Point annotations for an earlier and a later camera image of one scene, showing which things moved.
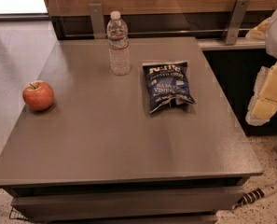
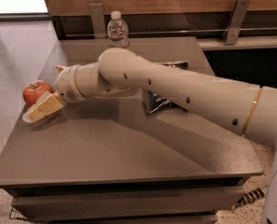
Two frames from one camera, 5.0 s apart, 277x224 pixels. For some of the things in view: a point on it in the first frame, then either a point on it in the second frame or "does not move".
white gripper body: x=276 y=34 to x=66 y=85
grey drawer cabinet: x=98 y=153 does not move
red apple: x=38 y=95 does not move
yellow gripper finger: x=270 y=93 to x=48 y=104
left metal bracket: x=97 y=21 does not move
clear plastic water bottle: x=118 y=49 does not move
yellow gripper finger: x=260 y=32 to x=59 y=68
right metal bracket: x=236 y=21 does not move
